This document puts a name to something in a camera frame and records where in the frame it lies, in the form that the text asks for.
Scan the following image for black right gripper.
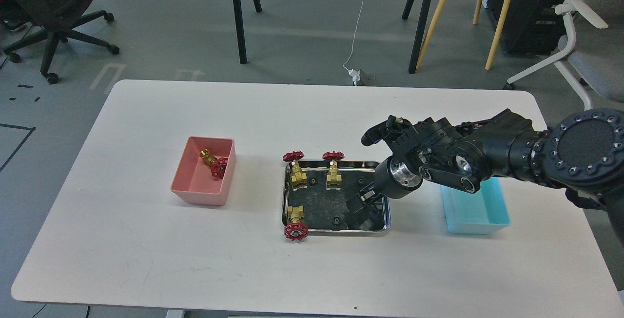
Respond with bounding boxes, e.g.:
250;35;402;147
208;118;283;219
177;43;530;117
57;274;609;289
346;156;423;231

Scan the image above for brass valve red handle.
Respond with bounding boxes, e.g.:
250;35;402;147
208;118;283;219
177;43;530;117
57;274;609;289
199;149;228;179

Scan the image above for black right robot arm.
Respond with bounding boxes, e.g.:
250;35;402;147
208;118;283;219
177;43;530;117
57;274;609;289
346;108;624;241

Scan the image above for brass valve top middle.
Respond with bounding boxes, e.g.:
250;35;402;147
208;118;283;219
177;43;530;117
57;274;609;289
322;151;345;190

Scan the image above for brass valve bottom left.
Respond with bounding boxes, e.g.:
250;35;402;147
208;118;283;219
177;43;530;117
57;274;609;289
284;205;309;241

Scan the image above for brass valve top left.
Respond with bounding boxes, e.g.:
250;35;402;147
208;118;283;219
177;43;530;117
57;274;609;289
283;150;308;191

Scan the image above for blue plastic box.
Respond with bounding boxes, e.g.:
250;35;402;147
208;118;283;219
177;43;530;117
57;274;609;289
440;178;511;235

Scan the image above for pink plastic box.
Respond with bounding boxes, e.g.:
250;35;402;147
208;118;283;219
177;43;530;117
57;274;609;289
170;137;236;206

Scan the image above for steel tray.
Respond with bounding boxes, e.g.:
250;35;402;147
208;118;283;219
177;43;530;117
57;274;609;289
282;159;391;236

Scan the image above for white power adapter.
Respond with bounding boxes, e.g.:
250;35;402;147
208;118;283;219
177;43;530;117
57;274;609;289
347;69;373;86

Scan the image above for black tripod right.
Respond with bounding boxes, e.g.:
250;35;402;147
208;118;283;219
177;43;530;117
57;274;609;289
402;0;431;74

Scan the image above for black tripod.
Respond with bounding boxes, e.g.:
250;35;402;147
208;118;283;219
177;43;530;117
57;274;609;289
402;0;431;74
228;0;263;65

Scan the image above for black cabinet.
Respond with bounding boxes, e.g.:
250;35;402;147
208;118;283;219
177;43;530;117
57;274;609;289
501;0;566;56

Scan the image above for black tripod left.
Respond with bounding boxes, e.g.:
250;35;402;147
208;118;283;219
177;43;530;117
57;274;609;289
228;0;263;65

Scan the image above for white grey office chair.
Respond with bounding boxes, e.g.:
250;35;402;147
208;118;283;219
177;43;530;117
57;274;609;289
504;0;624;109

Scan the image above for wooden easel legs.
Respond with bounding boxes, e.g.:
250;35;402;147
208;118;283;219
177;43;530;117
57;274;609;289
416;0;520;70

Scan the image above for black office chair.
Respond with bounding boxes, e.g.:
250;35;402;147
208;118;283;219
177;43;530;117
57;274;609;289
1;0;119;84

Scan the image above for white cable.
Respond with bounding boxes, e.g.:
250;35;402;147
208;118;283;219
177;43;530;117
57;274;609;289
343;0;372;71

